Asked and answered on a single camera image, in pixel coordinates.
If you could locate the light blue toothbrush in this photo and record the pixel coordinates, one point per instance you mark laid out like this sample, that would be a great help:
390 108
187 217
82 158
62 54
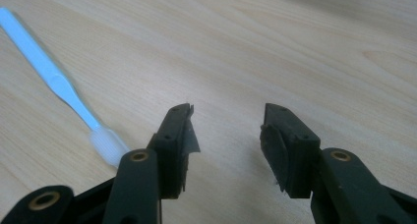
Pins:
59 81

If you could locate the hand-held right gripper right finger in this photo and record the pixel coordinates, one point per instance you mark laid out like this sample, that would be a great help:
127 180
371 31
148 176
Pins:
295 152

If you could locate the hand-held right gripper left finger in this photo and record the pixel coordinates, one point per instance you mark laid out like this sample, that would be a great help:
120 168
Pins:
172 142

